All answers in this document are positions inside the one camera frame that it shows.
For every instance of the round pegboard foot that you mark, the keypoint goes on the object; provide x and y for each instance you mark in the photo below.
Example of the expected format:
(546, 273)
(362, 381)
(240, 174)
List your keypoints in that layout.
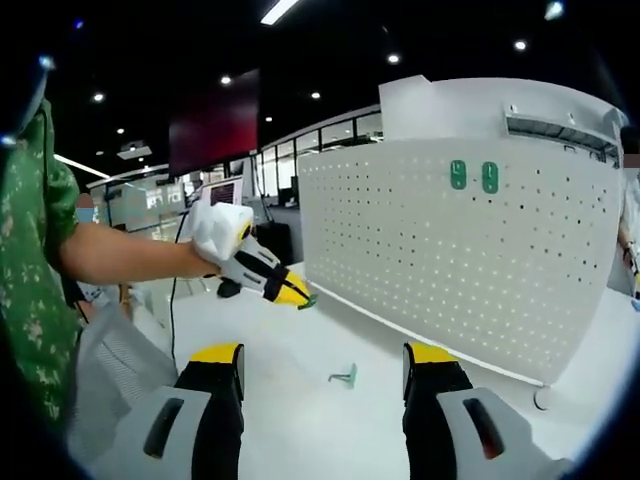
(543, 399)

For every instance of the long ceiling light strip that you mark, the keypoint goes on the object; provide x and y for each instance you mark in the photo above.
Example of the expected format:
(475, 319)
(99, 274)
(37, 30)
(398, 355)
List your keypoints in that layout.
(82, 166)
(277, 11)

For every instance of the large dark red screen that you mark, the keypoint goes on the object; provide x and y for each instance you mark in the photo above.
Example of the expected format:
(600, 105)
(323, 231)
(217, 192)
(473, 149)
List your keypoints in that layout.
(215, 120)

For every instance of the ceiling air conditioner unit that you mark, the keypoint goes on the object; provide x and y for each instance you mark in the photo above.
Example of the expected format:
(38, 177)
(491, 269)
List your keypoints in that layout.
(134, 151)

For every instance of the white curved partition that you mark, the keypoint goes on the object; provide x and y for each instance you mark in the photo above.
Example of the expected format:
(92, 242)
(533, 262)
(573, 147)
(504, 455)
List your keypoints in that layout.
(450, 110)

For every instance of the grey metal shelf rack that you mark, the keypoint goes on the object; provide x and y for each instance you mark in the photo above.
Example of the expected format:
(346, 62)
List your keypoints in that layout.
(550, 131)

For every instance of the green hook assembly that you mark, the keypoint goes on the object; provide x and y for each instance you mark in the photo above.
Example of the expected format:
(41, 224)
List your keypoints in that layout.
(457, 175)
(490, 177)
(352, 375)
(309, 302)

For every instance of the white laptop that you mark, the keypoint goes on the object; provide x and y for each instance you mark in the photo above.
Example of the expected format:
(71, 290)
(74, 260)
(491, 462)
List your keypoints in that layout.
(222, 192)

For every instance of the grey mesh office chair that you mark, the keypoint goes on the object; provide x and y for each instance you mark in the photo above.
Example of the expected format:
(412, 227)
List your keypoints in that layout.
(115, 350)

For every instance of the group of ceiling spotlights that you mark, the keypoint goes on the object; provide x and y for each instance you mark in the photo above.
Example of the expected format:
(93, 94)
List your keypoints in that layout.
(393, 58)

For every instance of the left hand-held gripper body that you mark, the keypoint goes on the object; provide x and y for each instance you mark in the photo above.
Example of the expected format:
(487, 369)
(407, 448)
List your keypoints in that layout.
(215, 230)

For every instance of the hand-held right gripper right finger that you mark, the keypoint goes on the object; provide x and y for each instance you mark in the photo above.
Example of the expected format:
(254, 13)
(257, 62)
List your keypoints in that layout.
(435, 425)

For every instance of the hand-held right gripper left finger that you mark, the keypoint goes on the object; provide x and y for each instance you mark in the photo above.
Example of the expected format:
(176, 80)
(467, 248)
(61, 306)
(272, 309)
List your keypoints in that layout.
(210, 425)

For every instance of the dark equipment cabinet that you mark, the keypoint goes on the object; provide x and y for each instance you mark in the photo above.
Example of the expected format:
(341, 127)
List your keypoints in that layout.
(275, 245)

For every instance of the black rounded object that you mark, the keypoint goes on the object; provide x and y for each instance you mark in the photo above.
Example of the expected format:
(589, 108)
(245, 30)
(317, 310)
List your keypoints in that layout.
(227, 291)

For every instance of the white pegboard mounting plate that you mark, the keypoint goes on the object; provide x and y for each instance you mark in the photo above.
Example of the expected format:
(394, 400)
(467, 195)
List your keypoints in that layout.
(400, 250)

